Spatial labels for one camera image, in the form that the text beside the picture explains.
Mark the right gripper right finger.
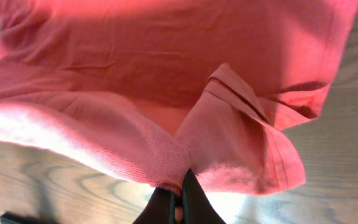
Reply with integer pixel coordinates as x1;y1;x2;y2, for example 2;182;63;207
182;169;226;224

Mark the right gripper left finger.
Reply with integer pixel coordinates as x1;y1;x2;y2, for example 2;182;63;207
133;187;176;224

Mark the red printed t-shirt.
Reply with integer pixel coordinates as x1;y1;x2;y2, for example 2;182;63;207
0;0;358;195

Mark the black folded garment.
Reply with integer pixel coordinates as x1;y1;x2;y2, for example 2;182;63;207
0;212;59;224

